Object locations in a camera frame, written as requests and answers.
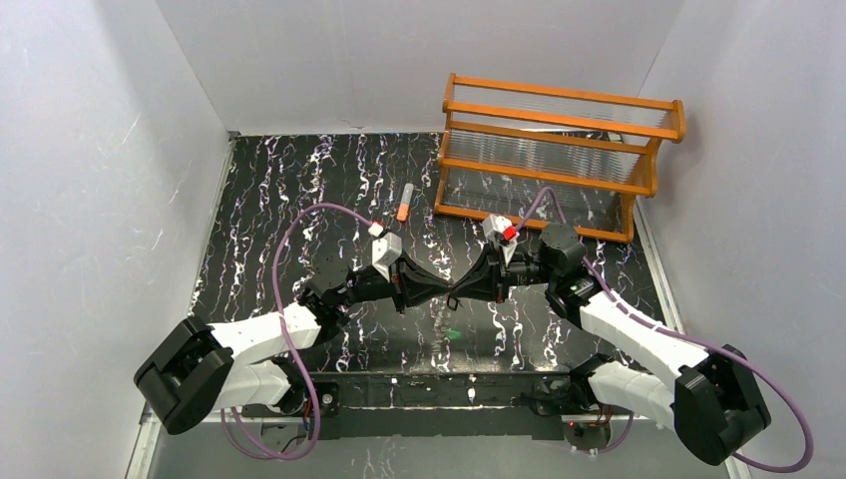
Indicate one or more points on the grey orange marker pen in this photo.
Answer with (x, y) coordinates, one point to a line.
(405, 200)

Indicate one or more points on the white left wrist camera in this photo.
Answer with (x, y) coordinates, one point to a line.
(385, 251)

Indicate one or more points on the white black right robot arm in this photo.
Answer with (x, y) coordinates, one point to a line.
(711, 402)

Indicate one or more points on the orange wooden two-tier shelf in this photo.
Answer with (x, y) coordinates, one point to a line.
(505, 141)

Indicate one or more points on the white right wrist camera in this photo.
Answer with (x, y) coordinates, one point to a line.
(502, 235)

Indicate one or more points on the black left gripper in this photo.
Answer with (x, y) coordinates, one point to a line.
(398, 284)

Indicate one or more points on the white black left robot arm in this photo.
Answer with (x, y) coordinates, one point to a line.
(201, 367)

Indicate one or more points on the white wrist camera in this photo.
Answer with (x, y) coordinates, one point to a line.
(385, 251)
(502, 235)

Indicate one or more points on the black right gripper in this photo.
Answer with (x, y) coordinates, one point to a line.
(496, 274)

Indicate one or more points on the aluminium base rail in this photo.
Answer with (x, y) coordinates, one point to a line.
(430, 426)

